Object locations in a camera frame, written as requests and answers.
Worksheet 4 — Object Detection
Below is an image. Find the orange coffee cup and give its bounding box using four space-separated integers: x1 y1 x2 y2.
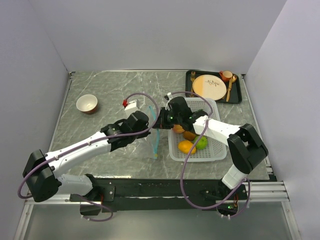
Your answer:
219 70 233 82

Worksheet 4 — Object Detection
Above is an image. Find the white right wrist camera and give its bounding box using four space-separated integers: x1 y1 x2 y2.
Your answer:
164 92 173 101

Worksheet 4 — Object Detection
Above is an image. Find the pink peach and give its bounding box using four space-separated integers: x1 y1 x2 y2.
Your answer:
172 124 185 134

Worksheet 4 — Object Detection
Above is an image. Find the green apple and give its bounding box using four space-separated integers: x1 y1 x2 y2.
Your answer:
194 136 208 150

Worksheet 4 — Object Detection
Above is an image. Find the brown kiwi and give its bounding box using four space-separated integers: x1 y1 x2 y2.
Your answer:
182 131 197 141

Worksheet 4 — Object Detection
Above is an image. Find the orange mango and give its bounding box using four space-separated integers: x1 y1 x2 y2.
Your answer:
178 140 193 154

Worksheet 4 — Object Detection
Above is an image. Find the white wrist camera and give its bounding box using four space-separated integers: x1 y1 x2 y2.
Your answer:
122 99 140 117
164 92 173 101

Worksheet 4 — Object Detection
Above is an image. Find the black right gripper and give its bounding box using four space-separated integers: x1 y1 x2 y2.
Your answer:
152 107 182 130

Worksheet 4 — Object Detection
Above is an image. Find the white brown bowl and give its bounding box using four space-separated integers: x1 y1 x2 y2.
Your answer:
75 94 98 115

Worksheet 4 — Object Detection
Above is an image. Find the clear zip top bag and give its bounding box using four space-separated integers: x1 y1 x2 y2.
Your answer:
139 105 160 159

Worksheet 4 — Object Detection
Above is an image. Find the cream orange plate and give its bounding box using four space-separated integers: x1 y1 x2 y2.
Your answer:
193 74 227 101

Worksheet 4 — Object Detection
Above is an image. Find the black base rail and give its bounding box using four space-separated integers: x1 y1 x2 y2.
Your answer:
67 178 251 217

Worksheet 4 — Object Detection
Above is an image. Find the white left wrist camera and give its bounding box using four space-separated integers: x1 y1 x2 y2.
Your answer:
122 99 140 117

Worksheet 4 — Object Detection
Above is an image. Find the white plastic basket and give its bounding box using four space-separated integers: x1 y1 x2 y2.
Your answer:
168 97 227 163

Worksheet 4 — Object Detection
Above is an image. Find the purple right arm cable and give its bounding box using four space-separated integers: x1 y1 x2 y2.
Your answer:
169 90 251 219

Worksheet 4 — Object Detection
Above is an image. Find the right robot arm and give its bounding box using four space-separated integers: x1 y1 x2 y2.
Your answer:
153 96 269 199

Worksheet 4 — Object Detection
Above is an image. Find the gold fork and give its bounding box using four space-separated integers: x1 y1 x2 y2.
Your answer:
189 71 196 98

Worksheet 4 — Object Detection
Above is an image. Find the gold spoon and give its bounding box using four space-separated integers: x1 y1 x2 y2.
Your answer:
226 74 237 102

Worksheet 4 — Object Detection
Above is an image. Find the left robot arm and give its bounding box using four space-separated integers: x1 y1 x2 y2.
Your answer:
22 111 149 203

